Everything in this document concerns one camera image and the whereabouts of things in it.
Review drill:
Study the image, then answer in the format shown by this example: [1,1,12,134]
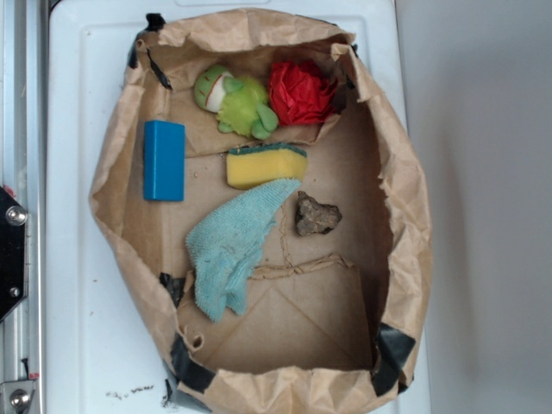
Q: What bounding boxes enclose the green plush frog toy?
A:
[193,65,279,140]

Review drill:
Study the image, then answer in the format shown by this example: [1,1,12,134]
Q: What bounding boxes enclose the aluminium frame rail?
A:
[1,1,49,413]

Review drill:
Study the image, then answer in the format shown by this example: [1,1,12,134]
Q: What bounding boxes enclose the light blue microfiber cloth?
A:
[185,179,301,323]

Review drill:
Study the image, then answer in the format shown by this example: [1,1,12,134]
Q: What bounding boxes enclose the grey brown rock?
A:
[295,191,342,236]

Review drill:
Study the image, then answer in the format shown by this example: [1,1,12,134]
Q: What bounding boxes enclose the yellow sponge with green scourer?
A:
[226,142,308,190]

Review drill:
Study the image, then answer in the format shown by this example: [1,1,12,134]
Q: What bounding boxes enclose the brown paper bag tray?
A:
[90,9,432,413]

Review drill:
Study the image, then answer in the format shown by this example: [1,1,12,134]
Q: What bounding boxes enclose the blue rectangular block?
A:
[143,120,185,202]

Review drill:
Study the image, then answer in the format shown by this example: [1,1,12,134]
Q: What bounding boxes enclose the black metal bracket plate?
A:
[0,187,28,323]

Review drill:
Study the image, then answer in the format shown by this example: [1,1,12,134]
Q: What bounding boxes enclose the red crumpled paper ball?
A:
[268,60,337,126]

